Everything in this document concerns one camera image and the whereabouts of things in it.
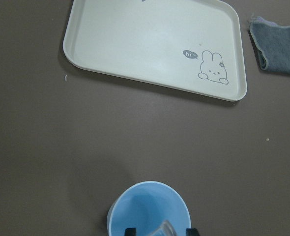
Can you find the light blue plastic cup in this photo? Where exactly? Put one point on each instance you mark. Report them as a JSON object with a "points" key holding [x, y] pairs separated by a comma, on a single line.
{"points": [[144, 206]]}

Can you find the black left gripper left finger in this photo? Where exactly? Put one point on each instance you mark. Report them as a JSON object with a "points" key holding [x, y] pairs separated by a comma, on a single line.
{"points": [[130, 232]]}

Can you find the grey folded cloth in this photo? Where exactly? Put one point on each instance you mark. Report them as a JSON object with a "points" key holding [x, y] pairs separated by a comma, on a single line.
{"points": [[272, 42]]}

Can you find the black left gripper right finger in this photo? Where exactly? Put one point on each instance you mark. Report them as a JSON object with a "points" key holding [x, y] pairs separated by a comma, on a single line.
{"points": [[192, 232]]}

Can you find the cream rabbit tray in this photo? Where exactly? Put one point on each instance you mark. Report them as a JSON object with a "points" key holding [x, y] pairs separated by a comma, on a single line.
{"points": [[189, 45]]}

